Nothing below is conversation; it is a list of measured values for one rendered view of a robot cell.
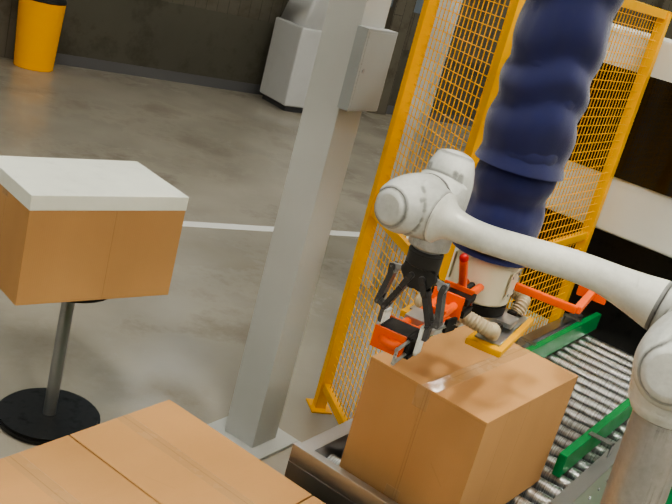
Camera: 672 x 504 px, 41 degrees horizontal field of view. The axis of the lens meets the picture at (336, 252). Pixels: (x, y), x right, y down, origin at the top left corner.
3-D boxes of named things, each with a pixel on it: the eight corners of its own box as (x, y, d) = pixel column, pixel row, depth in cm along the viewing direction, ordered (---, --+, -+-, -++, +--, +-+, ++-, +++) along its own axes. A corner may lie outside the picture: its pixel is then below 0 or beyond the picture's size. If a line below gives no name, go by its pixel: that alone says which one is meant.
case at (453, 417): (440, 422, 322) (473, 321, 310) (538, 481, 301) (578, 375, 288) (336, 472, 275) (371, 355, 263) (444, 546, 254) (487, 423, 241)
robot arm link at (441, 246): (424, 212, 194) (416, 237, 195) (407, 218, 186) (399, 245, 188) (462, 227, 190) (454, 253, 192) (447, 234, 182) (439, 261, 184)
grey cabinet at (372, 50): (366, 107, 345) (387, 28, 335) (378, 112, 342) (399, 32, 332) (336, 107, 328) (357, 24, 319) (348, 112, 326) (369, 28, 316)
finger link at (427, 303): (424, 273, 193) (430, 273, 193) (430, 325, 195) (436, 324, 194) (417, 277, 190) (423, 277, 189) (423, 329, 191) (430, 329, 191)
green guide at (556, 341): (577, 320, 462) (583, 304, 459) (596, 329, 457) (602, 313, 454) (419, 400, 333) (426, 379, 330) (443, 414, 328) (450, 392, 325)
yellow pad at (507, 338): (500, 311, 266) (506, 296, 264) (533, 324, 262) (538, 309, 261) (463, 343, 236) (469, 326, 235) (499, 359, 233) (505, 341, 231)
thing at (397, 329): (385, 334, 202) (390, 314, 200) (414, 347, 199) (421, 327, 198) (369, 345, 195) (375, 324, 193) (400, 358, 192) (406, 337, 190)
